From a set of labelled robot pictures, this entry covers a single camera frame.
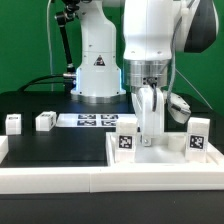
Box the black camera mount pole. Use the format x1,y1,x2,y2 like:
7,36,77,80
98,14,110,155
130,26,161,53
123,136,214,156
54,3,81,79

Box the white square tabletop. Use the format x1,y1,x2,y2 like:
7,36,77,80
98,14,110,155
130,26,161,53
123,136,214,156
106,132,224,166

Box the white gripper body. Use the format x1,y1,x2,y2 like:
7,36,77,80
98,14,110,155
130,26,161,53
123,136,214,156
132,87,164,137

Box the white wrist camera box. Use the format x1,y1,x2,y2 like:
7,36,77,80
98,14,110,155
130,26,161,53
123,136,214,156
167,93,191,124

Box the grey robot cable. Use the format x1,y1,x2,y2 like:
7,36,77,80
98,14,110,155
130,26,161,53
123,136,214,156
46,0,55,92

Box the white left fence piece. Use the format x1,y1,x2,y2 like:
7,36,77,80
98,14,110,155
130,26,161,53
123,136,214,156
0,136,9,163

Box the white front fence wall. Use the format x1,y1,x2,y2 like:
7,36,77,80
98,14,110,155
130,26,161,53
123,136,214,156
0,166,224,194

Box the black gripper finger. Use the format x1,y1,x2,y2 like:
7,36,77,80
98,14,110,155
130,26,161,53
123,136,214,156
142,135,152,147

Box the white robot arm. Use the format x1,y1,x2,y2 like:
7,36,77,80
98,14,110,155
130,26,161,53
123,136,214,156
62,0,218,146

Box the white tag marker sheet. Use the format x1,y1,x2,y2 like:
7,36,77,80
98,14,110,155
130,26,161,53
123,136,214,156
56,113,134,128

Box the black base cables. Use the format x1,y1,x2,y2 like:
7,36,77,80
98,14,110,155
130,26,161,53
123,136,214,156
17,73,76,93

